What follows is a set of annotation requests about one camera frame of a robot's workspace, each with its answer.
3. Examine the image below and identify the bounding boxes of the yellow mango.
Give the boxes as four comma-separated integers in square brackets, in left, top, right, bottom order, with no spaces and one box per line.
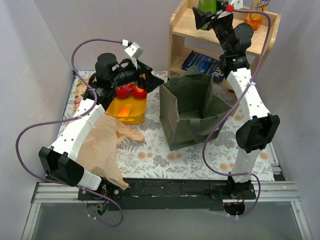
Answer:
[117,104,133,117]

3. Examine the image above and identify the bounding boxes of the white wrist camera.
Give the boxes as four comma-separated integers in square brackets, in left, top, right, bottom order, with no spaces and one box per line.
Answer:
[220,0,244,17]
[121,39,144,69]

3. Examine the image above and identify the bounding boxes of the yellow cap drink bottle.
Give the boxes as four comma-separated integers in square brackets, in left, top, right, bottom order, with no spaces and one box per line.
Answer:
[244,0,270,31]

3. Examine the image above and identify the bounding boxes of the aluminium frame rail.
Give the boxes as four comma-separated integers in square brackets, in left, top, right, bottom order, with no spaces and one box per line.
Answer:
[22,181,312,240]

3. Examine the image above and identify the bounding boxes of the floral rectangular tray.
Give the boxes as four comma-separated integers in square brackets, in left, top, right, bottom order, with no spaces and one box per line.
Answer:
[73,79,87,112]

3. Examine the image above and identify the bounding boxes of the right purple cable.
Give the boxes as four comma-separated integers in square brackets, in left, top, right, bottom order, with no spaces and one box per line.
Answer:
[201,8,272,217]

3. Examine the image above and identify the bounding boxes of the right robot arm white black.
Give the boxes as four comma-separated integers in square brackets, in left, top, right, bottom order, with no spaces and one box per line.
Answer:
[192,1,280,199]

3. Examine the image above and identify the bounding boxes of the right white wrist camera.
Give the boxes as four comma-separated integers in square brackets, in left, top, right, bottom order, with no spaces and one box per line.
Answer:
[220,0,244,17]

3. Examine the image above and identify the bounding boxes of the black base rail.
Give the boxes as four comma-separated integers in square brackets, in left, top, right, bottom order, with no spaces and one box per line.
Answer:
[75,177,257,216]

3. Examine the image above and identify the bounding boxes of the dark green tote bag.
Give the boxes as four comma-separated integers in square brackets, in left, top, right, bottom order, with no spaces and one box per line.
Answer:
[159,66,231,151]

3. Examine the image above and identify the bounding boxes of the blue chips bag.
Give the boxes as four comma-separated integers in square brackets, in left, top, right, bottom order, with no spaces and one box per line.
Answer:
[181,50,225,83]

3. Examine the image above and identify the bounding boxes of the purple cable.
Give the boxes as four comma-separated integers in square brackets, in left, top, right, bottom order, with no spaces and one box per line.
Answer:
[15,38,128,228]
[201,8,272,217]

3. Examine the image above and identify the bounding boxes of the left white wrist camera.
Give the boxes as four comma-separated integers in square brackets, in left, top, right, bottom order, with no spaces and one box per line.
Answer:
[121,39,144,69]

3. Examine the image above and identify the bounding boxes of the red pepper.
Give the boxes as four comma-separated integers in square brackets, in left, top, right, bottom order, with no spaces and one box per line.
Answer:
[115,83,136,99]

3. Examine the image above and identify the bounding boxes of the orange plastic grocery bag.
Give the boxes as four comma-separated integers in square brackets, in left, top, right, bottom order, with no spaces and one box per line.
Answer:
[76,114,145,190]

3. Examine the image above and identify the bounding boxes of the red apple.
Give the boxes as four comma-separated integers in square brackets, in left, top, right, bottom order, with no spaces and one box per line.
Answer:
[132,85,147,100]

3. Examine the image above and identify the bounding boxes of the yellow plastic bin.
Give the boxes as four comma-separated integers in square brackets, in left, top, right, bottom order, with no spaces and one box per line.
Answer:
[106,83,147,125]

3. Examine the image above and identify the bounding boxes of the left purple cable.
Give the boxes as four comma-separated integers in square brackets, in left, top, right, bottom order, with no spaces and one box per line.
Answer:
[15,38,128,228]

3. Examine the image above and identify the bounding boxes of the green glass bottle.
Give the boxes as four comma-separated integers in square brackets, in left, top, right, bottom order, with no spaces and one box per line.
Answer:
[197,0,217,31]

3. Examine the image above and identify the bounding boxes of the floral table mat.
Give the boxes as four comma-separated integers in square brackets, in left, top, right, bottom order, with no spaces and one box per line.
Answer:
[63,76,275,181]

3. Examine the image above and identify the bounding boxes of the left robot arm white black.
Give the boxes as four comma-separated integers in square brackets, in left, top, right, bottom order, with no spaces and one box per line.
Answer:
[38,53,164,200]

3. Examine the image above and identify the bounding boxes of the wooden shelf unit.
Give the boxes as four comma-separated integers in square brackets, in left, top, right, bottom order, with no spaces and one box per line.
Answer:
[167,0,281,77]

